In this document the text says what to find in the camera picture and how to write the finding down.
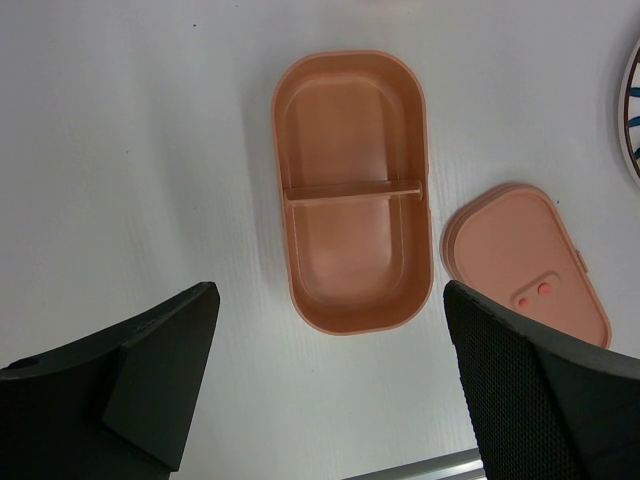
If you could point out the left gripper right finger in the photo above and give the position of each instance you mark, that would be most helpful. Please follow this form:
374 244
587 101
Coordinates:
543 404

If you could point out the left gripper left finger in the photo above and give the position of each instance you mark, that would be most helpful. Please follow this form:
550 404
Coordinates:
117 404

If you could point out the striped round plate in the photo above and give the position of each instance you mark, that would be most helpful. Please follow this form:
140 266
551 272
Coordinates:
628 114

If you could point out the centre pink box lid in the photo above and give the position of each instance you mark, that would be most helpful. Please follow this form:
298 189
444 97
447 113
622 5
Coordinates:
511 245

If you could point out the near pink lunch box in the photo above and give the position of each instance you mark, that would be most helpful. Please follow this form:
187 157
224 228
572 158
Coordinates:
351 146

